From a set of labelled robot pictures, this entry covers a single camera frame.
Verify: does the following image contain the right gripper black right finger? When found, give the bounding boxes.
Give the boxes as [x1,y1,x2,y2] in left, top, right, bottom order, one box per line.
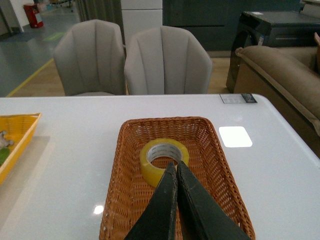
[177,161,253,240]

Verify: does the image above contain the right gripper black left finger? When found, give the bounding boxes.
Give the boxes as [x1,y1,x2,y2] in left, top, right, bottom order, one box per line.
[125,162,178,240]

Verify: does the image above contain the yellow tape roll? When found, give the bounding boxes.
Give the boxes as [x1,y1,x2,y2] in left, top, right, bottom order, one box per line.
[140,138,190,188]

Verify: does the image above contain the brown wicker basket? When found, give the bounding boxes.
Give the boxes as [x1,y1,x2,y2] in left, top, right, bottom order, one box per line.
[99,116,256,240]

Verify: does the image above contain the yellow woven basket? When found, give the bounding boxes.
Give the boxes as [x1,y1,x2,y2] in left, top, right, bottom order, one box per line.
[0,112,42,183]

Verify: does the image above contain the label sticker on table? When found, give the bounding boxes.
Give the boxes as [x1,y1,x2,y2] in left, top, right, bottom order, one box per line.
[220,93,257,104]

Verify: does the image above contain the grey chair on right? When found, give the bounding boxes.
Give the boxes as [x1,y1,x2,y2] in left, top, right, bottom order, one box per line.
[124,26,213,95]

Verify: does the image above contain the grey chair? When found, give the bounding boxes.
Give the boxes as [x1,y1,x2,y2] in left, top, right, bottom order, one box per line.
[124,26,213,95]
[53,19,126,96]

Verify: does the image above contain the brown sofa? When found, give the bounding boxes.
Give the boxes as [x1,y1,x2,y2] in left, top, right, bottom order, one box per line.
[233,45,320,156]

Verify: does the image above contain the small black white plush toy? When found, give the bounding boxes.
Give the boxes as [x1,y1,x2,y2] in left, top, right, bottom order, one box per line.
[0,130,14,149]

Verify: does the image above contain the grey chair on left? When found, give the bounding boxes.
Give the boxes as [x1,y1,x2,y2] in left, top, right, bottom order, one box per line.
[53,19,126,96]

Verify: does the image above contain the black appliance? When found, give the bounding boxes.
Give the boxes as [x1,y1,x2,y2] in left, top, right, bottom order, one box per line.
[226,11,320,93]

